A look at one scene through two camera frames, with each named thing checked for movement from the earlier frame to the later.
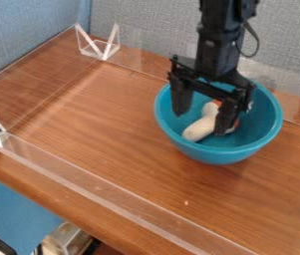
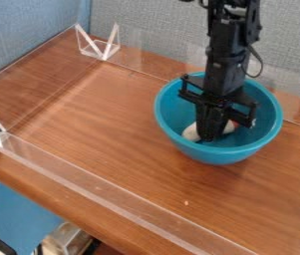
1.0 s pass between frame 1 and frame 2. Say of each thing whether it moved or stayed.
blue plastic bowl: stayed
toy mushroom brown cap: moved
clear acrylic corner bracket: stayed
